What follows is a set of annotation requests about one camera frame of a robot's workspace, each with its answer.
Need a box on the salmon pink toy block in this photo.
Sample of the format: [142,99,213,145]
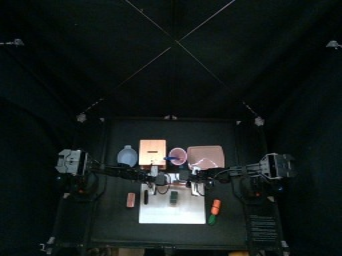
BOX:
[126,192,137,209]

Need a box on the orange toy carrot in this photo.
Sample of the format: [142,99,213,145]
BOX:
[207,198,223,226]

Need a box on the pink square plate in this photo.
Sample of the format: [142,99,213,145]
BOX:
[186,145,226,171]

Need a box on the white cutting board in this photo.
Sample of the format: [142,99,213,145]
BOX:
[138,180,207,225]

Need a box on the pink cup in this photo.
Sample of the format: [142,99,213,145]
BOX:
[169,147,189,166]

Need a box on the light wooden box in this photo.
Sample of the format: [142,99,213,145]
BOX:
[138,139,169,167]

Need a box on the light blue bowl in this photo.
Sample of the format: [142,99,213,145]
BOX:
[117,144,139,168]

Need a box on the white text warning label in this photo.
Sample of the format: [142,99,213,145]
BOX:
[249,214,278,244]

